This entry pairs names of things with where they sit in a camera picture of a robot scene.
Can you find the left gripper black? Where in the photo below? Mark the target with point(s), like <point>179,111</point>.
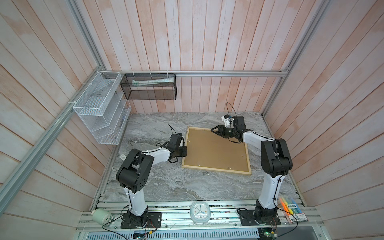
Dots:
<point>183,154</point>

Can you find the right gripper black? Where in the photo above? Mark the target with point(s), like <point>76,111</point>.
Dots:
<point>220,128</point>

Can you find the light wooden picture frame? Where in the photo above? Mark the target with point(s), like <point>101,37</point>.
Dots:
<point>216,170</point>

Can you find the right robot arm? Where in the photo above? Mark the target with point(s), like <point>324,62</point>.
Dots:
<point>276,163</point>

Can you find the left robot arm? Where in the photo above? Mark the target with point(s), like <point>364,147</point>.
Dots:
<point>134,172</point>

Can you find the small white square tag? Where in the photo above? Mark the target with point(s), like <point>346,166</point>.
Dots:
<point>121,156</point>

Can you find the white desk clock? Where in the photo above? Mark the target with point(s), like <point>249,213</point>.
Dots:
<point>200,212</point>

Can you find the paper in black basket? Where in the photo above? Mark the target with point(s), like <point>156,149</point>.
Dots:
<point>153,82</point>

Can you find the white tape roll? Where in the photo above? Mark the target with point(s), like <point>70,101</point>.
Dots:
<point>102,217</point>

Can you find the pack of coloured highlighters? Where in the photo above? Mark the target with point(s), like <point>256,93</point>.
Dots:
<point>292,211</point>

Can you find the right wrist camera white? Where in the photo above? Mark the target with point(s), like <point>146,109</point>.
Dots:
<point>228,121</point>

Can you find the black wire mesh basket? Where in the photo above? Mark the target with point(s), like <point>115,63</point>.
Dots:
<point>148,93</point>

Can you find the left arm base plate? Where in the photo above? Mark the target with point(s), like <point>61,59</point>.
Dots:
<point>149,220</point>

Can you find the white wire mesh shelf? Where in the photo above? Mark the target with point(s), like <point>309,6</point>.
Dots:
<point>103,108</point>

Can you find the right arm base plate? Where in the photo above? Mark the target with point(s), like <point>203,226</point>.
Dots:
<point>258,218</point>

